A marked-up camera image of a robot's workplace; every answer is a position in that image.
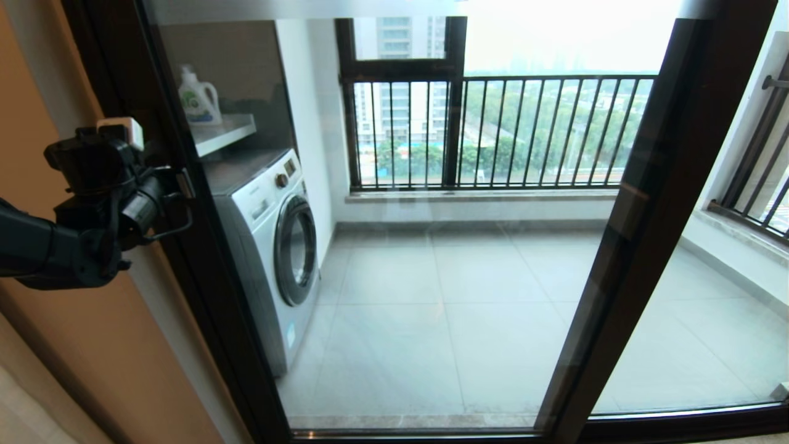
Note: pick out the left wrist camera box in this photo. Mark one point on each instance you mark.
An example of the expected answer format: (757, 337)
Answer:
(130, 128)

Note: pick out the long grey stone sill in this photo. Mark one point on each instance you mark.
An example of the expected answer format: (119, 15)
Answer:
(481, 196)

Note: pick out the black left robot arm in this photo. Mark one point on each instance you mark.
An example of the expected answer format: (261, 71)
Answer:
(49, 246)

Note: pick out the white front-load washing machine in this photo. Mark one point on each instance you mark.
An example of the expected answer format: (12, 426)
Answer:
(265, 246)

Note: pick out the white detergent bottle green label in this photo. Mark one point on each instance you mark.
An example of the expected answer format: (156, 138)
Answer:
(199, 103)

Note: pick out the dark framed fixed glass panel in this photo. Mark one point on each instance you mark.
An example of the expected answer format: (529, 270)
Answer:
(709, 345)

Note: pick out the white wall shelf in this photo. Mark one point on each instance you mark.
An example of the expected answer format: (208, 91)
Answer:
(222, 135)

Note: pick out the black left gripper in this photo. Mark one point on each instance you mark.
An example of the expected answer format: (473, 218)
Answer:
(145, 203)

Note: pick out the short grey stone sill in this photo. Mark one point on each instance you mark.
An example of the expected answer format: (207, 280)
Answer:
(739, 237)

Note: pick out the long black balcony railing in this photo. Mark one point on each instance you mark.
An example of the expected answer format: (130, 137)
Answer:
(555, 78)

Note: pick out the dark balcony window frame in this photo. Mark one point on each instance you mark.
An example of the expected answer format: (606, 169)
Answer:
(455, 123)

